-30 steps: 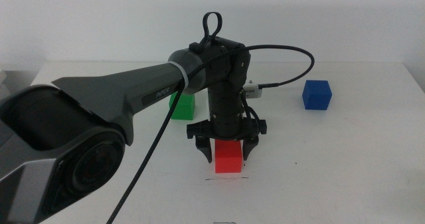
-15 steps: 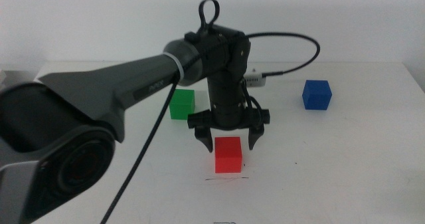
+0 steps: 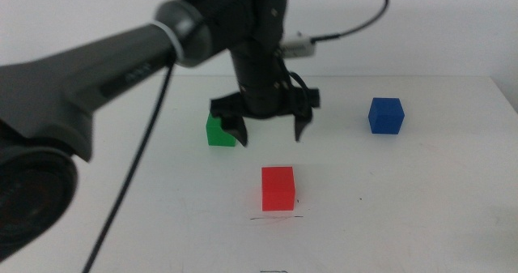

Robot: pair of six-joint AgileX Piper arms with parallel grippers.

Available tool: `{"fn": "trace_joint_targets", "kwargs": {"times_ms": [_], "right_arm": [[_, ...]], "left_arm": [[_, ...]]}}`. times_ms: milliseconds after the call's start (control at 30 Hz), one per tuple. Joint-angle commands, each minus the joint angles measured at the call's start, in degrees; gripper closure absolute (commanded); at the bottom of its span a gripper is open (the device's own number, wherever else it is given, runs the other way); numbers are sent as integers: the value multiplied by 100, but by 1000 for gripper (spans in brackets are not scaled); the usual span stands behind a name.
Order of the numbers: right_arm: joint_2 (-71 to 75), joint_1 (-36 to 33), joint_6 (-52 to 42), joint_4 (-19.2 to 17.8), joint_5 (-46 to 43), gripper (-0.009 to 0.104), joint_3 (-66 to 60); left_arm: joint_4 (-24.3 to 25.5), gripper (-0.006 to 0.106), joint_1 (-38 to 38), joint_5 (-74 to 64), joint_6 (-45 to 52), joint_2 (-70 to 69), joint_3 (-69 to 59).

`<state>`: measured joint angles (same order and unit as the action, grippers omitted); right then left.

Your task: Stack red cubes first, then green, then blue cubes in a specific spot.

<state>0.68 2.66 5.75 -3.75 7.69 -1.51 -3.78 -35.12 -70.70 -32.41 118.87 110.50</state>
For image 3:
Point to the red cube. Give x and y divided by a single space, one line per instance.
278 190

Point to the blue cube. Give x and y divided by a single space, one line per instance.
386 117

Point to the green cube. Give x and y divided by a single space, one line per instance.
216 137

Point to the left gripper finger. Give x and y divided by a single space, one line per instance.
236 129
302 123

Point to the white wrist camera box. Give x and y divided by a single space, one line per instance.
299 48

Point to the white zip tie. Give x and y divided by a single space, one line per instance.
175 42

